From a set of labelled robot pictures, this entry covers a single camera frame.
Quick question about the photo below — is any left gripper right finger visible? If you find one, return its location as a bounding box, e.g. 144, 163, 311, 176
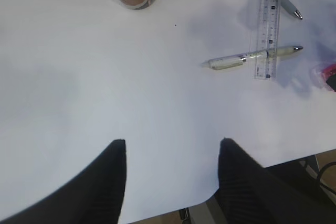
218, 138, 335, 223

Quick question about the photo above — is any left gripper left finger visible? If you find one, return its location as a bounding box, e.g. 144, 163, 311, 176
2, 140, 127, 223

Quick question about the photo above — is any cream grip pen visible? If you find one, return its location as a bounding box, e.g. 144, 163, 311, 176
201, 46, 303, 70

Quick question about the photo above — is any clear plastic ruler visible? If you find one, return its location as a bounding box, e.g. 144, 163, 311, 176
255, 0, 281, 80

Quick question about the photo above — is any pink pencil sharpener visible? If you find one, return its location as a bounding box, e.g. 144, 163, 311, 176
311, 62, 335, 92

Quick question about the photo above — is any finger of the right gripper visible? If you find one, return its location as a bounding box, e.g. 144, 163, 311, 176
324, 73, 336, 91

